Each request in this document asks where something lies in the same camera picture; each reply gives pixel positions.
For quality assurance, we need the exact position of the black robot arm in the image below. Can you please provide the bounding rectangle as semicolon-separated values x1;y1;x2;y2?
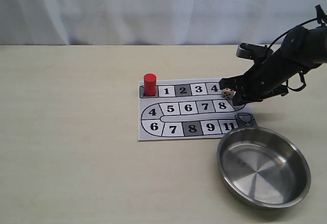
219;26;326;106

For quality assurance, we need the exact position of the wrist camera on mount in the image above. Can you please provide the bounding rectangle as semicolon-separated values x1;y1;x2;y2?
236;42;273;62

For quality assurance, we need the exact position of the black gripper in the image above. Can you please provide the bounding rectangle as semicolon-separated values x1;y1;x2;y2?
219;26;308;106

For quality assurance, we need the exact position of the red cylinder game piece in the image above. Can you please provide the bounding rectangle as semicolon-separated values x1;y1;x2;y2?
144;73;156;96

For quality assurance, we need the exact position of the white backdrop curtain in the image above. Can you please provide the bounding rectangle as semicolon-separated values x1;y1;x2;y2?
1;0;326;45

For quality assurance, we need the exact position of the small white die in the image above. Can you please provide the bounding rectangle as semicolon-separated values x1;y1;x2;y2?
221;88;235;99

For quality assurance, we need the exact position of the round steel bowl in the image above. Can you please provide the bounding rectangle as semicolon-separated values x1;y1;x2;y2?
216;127;311;210

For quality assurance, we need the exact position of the printed number game board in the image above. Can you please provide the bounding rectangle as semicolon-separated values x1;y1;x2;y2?
138;78;257;141

